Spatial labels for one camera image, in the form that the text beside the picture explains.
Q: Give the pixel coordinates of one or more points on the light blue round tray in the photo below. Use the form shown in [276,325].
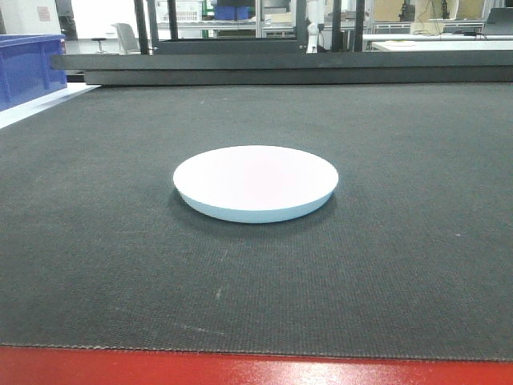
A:
[255,184]

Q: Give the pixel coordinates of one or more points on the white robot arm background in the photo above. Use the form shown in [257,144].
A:
[315,17]

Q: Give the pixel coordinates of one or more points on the dark grey table mat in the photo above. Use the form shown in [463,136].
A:
[411,257]

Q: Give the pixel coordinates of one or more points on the grey office chair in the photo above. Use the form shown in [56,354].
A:
[128,43]

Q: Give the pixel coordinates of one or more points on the white background table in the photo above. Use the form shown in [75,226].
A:
[441,42]

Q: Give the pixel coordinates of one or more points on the black round stool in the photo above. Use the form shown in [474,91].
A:
[100,41]

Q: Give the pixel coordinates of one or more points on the stacked dark grey boards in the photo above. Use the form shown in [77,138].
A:
[290,69]

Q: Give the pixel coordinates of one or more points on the blue plastic crate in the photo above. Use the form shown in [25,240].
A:
[26,72]

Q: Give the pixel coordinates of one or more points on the black metal frame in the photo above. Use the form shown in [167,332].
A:
[241,27]

